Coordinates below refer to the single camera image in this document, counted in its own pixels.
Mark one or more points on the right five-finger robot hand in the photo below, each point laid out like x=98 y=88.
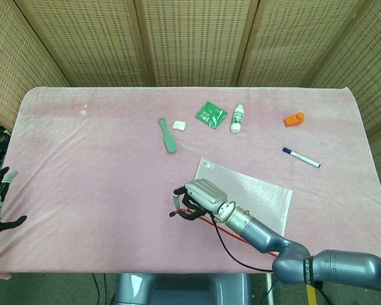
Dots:
x=206 y=193

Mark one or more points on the silver mesh zipper pouch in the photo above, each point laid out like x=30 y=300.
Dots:
x=260 y=197

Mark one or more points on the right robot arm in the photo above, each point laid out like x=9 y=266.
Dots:
x=289 y=254

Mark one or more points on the white marker pen blue cap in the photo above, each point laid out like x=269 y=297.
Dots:
x=301 y=157

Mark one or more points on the green plastic shoehorn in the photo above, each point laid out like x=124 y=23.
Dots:
x=169 y=139

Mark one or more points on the white eraser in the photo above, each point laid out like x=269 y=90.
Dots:
x=179 y=125

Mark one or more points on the green foil packet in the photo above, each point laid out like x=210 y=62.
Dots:
x=210 y=114

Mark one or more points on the white bottle green label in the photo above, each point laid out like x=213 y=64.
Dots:
x=237 y=119

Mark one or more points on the pink table cloth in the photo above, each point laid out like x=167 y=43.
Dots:
x=82 y=190

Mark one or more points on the grey robot torso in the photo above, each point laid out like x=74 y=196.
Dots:
x=184 y=290

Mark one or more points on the small orange bottle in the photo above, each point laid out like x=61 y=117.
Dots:
x=293 y=120

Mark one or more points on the white table leg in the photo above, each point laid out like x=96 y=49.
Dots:
x=270 y=290

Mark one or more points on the bamboo folding screen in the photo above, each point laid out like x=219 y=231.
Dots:
x=193 y=41

